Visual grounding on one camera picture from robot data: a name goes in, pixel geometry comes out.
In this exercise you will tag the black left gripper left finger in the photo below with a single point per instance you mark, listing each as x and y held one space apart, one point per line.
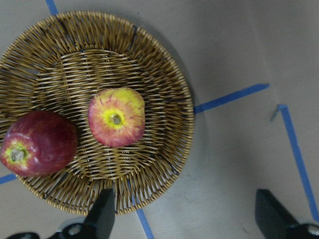
99 222

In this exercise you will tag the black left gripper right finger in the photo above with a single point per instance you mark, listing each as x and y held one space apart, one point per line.
276 222

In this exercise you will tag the yellow red striped apple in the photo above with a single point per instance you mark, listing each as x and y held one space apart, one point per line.
117 117

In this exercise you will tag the dark red apple in basket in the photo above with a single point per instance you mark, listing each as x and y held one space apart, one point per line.
39 143

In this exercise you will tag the brown wicker basket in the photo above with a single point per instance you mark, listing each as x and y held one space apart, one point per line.
58 65

